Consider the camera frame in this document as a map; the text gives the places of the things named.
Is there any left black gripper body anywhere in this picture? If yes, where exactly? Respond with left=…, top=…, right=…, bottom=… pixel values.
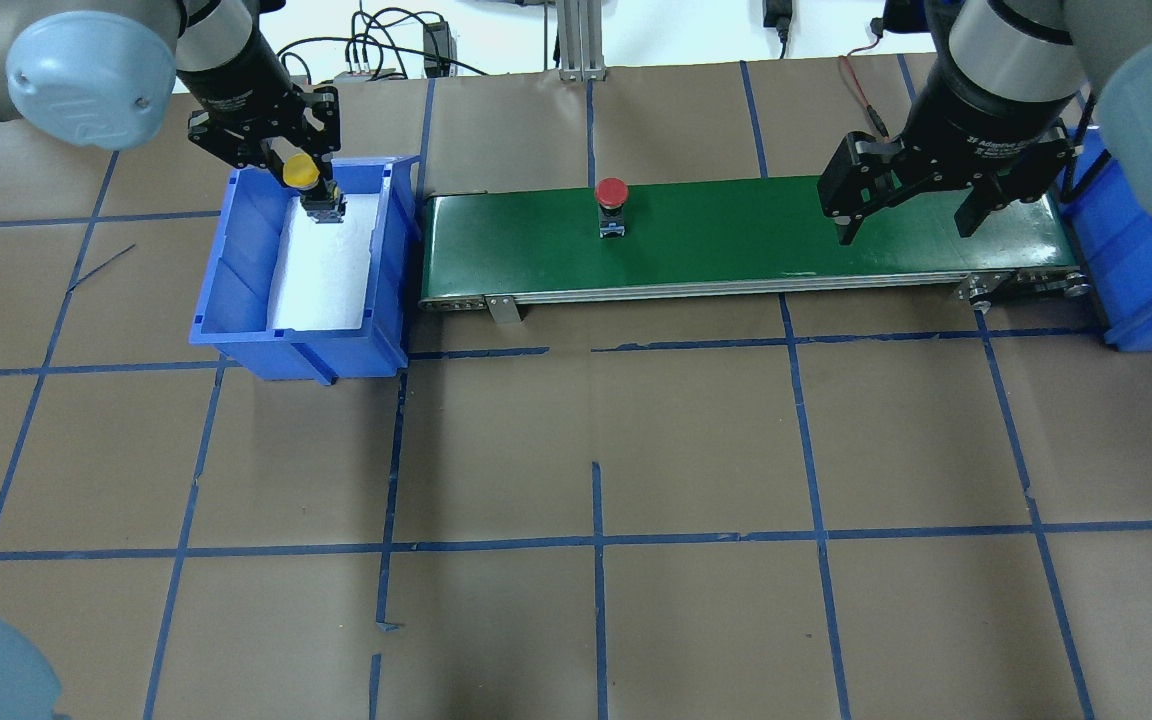
left=185, top=76, right=334, bottom=165

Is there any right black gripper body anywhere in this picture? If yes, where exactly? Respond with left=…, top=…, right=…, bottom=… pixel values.
left=876, top=85, right=1074, bottom=200

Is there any yellow push button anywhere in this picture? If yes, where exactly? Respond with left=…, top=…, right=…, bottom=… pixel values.
left=282, top=152, right=347, bottom=223

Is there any red push button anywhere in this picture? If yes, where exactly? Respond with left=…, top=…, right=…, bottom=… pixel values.
left=594, top=177, right=630, bottom=240

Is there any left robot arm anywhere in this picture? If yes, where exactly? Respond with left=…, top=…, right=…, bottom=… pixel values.
left=0, top=1, right=328, bottom=719

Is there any green conveyor belt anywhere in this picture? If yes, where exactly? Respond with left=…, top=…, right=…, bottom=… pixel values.
left=419, top=176, right=1091, bottom=323

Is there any black power adapter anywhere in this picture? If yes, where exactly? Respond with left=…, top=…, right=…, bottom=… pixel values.
left=422, top=20, right=456, bottom=78

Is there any white foam pad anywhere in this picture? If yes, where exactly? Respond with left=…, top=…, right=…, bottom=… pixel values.
left=268, top=194, right=380, bottom=331

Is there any blue target bin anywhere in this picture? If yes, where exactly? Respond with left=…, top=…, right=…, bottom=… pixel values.
left=1060, top=160, right=1152, bottom=353

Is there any blue source bin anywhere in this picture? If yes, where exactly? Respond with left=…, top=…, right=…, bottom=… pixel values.
left=188, top=156, right=419, bottom=386

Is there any red black wire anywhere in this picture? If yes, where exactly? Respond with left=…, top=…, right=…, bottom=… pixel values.
left=838, top=20, right=887, bottom=136

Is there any aluminium frame post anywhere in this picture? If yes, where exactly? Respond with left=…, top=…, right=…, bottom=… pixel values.
left=556, top=0, right=607, bottom=82

